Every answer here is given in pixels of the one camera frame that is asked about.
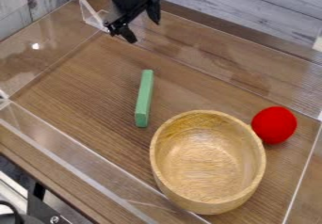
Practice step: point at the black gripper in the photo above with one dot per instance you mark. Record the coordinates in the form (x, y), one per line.
(123, 13)

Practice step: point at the red plush strawberry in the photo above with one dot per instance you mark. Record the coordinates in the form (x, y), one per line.
(274, 124)

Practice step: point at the green rectangular block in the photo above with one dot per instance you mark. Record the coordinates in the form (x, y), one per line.
(143, 103)

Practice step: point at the wooden oval bowl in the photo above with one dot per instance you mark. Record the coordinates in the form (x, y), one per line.
(207, 160)

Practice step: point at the clear acrylic corner bracket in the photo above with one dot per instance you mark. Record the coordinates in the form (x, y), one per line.
(93, 17)

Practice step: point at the black table leg bracket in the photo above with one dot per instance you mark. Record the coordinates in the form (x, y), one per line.
(39, 209)

